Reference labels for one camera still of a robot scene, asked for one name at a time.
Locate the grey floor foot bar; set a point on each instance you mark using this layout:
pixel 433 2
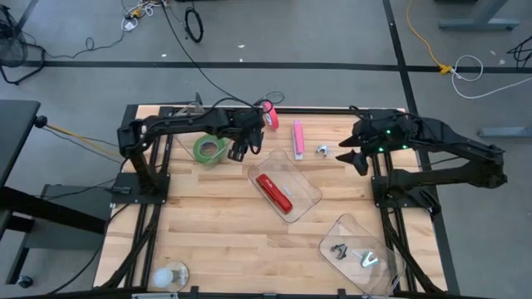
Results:
pixel 507 132

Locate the clear plastic bin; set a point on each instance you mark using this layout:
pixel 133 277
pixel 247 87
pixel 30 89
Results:
pixel 299 182
pixel 386 274
pixel 185 145

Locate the black desk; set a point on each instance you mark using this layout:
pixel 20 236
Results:
pixel 16 133

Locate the silver bracket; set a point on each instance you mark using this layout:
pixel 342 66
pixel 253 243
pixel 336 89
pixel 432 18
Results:
pixel 154 296

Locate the white light bulb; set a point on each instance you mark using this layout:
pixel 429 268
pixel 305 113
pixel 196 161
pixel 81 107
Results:
pixel 162 278

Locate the black caster wheel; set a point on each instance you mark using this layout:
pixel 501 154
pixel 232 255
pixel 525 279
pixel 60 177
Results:
pixel 25 282

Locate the black aluminium table frame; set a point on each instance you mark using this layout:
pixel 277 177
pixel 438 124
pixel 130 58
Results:
pixel 324 111

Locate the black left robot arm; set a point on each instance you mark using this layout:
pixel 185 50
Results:
pixel 187 120

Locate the black floor fan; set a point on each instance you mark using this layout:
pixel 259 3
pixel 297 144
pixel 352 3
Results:
pixel 12 50

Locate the red stapler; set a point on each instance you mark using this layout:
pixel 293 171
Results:
pixel 274 194

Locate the pink tape roll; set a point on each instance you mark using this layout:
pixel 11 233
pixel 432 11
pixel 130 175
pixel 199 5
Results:
pixel 272 118

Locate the grey staple remover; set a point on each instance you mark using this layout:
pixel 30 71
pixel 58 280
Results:
pixel 323 150

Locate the grey desk leg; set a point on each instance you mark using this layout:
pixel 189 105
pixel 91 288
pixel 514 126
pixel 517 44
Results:
pixel 482 23

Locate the white power adapter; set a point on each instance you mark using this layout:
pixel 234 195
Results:
pixel 129 25

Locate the pink stapler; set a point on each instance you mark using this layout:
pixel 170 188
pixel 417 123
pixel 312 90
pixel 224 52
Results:
pixel 298 139

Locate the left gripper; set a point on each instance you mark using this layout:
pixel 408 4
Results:
pixel 248 124

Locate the teal metal clip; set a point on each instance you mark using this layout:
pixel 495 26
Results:
pixel 339 251

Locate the black round knob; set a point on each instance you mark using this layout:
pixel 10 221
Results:
pixel 40 121

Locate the green tape roll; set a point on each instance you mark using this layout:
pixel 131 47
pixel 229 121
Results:
pixel 198 154

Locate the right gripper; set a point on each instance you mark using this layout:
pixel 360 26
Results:
pixel 386 130

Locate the teal staple remover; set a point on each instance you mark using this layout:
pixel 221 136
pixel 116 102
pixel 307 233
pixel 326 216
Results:
pixel 370 261

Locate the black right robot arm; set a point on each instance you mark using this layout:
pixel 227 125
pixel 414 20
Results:
pixel 457 141

